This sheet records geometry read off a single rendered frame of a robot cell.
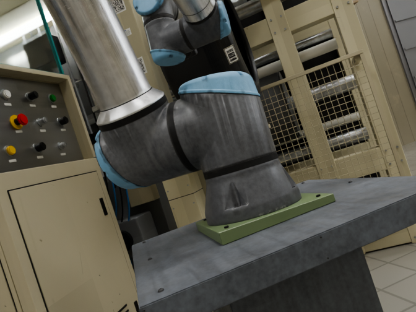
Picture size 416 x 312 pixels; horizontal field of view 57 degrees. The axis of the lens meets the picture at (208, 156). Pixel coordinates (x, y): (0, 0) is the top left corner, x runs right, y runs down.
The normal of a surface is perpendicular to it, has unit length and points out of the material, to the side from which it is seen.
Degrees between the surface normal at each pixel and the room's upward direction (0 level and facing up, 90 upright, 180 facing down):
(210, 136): 93
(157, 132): 77
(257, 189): 69
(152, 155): 103
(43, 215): 90
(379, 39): 90
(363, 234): 90
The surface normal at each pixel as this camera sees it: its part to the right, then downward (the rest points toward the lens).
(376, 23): 0.21, -0.07
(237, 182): -0.32, -0.29
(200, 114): -0.45, -0.04
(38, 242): 0.90, -0.30
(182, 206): -0.29, 0.09
